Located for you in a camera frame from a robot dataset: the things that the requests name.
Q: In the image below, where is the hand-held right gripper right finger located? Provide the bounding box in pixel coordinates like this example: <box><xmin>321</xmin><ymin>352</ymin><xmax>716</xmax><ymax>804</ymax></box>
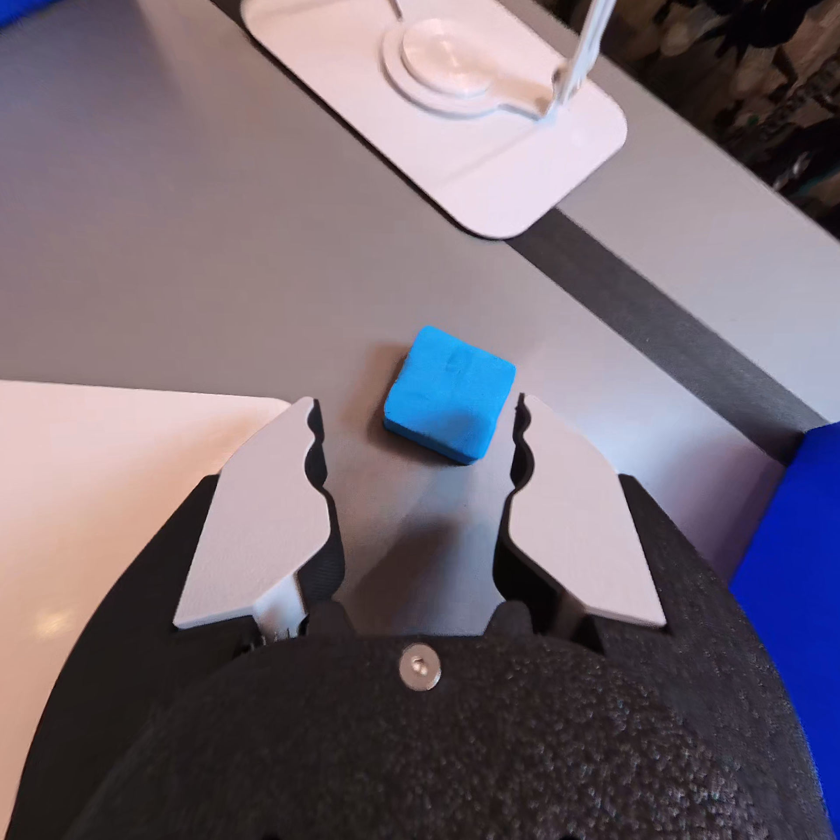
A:
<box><xmin>495</xmin><ymin>392</ymin><xmax>669</xmax><ymax>641</ymax></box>

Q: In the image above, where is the blue whiteboard eraser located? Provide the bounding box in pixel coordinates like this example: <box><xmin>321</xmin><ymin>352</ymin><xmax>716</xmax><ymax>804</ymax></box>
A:
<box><xmin>382</xmin><ymin>325</ymin><xmax>518</xmax><ymax>467</ymax></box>

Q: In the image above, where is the white whiteboard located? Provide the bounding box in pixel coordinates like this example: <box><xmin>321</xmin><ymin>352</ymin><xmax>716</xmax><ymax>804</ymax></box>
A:
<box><xmin>0</xmin><ymin>381</ymin><xmax>294</xmax><ymax>782</ymax></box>

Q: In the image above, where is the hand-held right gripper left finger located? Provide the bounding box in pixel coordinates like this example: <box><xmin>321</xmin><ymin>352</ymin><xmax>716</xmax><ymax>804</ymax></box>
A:
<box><xmin>172</xmin><ymin>395</ymin><xmax>347</xmax><ymax>642</ymax></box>

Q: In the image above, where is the white stand with base plate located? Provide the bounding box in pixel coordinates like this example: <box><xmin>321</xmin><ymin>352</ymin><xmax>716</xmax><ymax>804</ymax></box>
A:
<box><xmin>239</xmin><ymin>0</ymin><xmax>629</xmax><ymax>240</ymax></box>

